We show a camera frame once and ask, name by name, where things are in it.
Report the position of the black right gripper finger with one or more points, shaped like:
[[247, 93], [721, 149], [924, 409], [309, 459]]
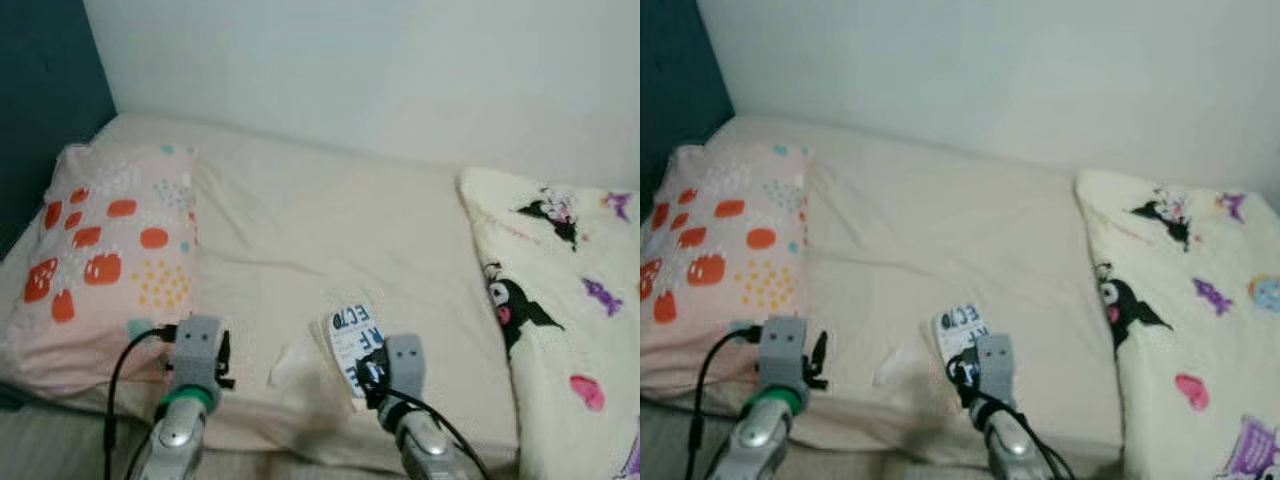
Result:
[[366, 368], [956, 362]]

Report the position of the white book blue letters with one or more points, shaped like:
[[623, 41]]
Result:
[[960, 325], [350, 335]]

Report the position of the white tissue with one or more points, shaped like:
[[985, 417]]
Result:
[[295, 365], [898, 365]]

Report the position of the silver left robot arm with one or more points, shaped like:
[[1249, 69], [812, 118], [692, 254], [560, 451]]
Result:
[[178, 435], [760, 435]]

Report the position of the bed with cream sheet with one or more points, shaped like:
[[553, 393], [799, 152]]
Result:
[[320, 230], [930, 230]]

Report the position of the cream cartoon print quilt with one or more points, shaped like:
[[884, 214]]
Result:
[[570, 330], [1190, 330]]

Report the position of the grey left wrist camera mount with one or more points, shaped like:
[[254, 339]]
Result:
[[782, 353], [197, 352]]

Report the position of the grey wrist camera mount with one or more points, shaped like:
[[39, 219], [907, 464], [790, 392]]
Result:
[[403, 365], [782, 353], [995, 367], [197, 352]]

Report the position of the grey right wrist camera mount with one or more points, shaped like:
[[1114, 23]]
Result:
[[995, 367], [403, 365]]

